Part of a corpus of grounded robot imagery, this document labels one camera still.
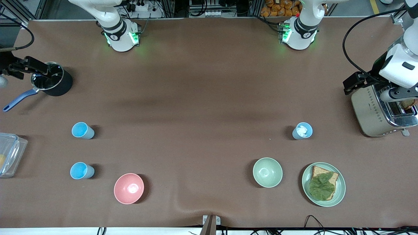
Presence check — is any grey-blue plastic cup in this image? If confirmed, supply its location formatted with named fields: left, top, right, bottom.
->
left=292, top=122, right=313, bottom=140

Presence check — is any light blue plastic cup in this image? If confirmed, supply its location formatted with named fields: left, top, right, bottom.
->
left=70, top=162, right=95, bottom=180
left=72, top=122, right=95, bottom=140

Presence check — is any glass pot lid blue knob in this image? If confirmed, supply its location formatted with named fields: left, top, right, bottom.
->
left=31, top=62, right=64, bottom=91

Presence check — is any silver beige toaster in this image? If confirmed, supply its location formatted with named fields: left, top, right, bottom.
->
left=351, top=83, right=418, bottom=138

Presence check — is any dark toast slice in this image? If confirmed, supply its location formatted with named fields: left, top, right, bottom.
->
left=399, top=98, right=417, bottom=110

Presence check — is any clear plastic container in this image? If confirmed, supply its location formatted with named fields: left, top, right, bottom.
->
left=0, top=133, right=28, bottom=178

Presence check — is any brown bread slice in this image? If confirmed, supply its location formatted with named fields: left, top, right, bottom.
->
left=310, top=165, right=339, bottom=201

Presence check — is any pale green plate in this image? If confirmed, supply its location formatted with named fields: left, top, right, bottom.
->
left=301, top=162, right=346, bottom=208

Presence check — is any bag of orange buns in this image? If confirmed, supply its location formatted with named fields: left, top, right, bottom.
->
left=260, top=0, right=303, bottom=17

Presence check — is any green lettuce leaf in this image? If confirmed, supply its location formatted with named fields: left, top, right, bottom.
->
left=309, top=172, right=336, bottom=201

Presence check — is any white power strip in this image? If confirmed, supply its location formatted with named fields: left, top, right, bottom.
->
left=125, top=0, right=164, bottom=19

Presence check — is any pale green bowl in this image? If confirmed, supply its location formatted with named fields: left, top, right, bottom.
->
left=252, top=157, right=283, bottom=188

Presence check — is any pink bowl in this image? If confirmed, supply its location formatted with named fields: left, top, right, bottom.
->
left=114, top=173, right=145, bottom=205

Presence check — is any brown wooden bar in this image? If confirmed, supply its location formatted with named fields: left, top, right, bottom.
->
left=200, top=215, right=217, bottom=235

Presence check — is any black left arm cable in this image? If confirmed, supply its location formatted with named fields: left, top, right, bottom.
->
left=342, top=7, right=407, bottom=84

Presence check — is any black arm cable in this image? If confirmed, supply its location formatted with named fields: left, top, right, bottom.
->
left=0, top=13, right=35, bottom=52
left=342, top=7, right=407, bottom=84

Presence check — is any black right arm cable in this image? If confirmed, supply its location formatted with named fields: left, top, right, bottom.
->
left=0, top=13, right=35, bottom=52

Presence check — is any black saucepan blue handle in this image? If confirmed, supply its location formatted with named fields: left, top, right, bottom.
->
left=3, top=61, right=73, bottom=113

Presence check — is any black looped floor cable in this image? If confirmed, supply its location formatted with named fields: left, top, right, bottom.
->
left=304, top=214, right=330, bottom=235

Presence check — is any metal table bracket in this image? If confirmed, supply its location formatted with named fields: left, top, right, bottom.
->
left=202, top=215, right=221, bottom=226

